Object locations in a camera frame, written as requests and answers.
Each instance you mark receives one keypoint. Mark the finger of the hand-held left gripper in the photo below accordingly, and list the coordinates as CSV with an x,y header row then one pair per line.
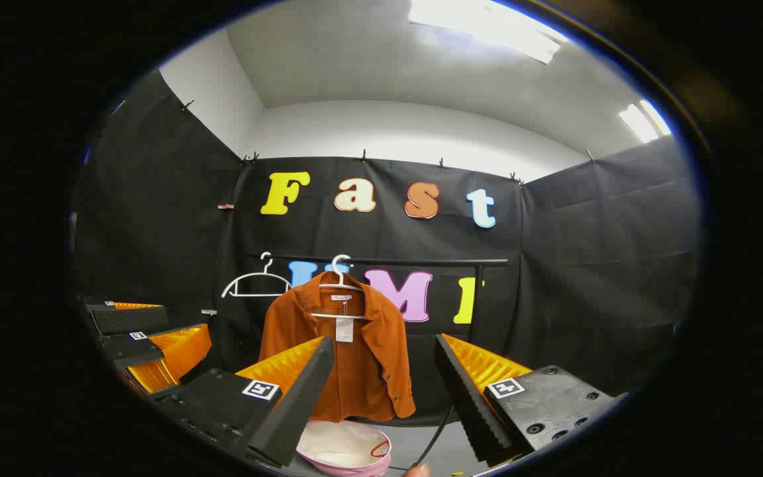
x,y
131,350
130,320

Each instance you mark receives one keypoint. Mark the black backdrop cloth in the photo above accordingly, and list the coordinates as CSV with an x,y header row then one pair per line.
x,y
587,265

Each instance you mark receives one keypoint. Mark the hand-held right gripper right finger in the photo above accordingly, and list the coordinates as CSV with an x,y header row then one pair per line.
x,y
471,411

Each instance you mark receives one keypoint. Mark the black clothes rack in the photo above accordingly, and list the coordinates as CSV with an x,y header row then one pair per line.
x,y
421,261

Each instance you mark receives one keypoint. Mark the white pink-rimmed laundry hamper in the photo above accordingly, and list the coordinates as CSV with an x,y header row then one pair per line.
x,y
342,440

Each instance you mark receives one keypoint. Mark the small ceiling light panel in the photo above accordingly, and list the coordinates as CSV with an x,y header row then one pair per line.
x,y
643,120

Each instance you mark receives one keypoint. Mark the white plastic hanger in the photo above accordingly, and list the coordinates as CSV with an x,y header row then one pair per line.
x,y
257,295
340,278

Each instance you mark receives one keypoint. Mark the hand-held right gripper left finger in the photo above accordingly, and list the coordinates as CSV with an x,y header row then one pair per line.
x,y
295,404

